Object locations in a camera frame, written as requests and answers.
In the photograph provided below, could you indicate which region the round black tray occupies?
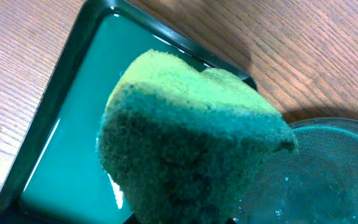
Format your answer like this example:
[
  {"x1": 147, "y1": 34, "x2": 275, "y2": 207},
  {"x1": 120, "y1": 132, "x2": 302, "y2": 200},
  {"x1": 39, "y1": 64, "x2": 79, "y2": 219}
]
[{"x1": 231, "y1": 118, "x2": 358, "y2": 223}]

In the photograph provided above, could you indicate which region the green sponge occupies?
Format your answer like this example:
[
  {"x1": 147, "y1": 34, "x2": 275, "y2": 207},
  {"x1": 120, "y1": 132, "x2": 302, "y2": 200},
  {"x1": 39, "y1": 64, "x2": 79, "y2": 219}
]
[{"x1": 97, "y1": 50, "x2": 298, "y2": 223}]

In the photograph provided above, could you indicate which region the black rectangular water tray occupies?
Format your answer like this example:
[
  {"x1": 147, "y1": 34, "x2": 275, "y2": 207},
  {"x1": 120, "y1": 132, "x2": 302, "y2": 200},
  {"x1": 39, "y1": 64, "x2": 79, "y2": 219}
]
[{"x1": 0, "y1": 1, "x2": 256, "y2": 223}]

